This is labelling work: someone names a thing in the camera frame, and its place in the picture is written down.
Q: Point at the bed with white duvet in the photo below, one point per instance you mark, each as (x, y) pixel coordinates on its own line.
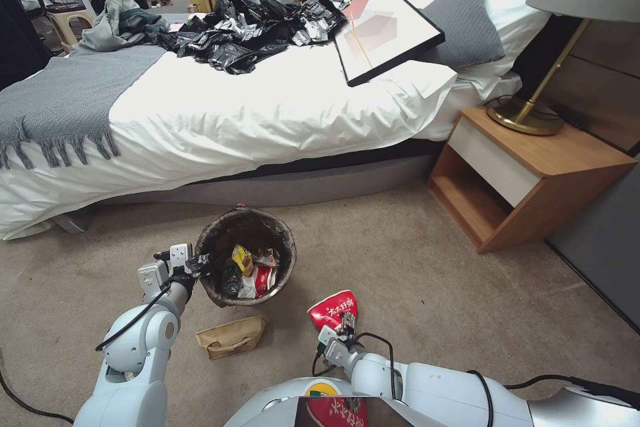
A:
(250, 107)

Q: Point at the black framed abstract picture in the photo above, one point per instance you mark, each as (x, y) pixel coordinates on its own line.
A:
(382, 29)

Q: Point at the brown paper bag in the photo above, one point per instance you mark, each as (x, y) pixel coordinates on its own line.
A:
(230, 338)

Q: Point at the white robot front shell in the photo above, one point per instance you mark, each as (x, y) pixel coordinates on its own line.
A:
(272, 399)

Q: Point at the red and white wrapper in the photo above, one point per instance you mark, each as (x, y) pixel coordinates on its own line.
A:
(263, 279)

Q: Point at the white pillow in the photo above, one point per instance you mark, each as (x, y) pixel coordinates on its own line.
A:
(517, 21)

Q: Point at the yellow snack packet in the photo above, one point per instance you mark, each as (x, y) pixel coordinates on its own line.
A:
(243, 259)

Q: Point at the brown woven trash bin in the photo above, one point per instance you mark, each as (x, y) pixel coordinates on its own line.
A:
(286, 252)

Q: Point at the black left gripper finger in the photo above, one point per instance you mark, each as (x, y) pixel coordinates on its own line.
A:
(203, 272)
(202, 260)

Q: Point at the pile of black plastic bags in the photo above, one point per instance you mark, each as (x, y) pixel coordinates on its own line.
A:
(240, 31)

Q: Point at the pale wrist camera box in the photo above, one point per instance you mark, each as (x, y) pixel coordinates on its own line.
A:
(180, 257)
(329, 336)

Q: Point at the red snack bag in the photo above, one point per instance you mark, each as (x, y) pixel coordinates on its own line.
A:
(330, 308)

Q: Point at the grey upholstered bed base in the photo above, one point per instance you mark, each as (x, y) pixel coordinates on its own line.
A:
(300, 182)

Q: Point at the grey fringed throw blanket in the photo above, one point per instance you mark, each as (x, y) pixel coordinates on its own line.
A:
(65, 92)

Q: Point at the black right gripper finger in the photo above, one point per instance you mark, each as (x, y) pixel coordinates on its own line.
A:
(343, 323)
(353, 324)

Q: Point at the beige plastic stool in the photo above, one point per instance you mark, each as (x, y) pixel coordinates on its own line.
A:
(67, 9)

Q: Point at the wooden nightstand with white drawer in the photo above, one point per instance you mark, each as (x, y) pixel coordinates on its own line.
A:
(565, 182)

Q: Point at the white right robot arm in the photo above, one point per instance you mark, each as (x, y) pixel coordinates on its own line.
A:
(450, 392)

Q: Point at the grey pillow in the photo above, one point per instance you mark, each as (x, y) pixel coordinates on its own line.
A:
(462, 21)

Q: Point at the black office chair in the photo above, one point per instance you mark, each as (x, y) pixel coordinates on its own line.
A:
(20, 46)

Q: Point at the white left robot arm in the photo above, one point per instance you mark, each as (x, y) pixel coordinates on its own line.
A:
(145, 342)

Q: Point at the grey-green crumpled clothes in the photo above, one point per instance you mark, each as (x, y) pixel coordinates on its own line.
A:
(115, 21)

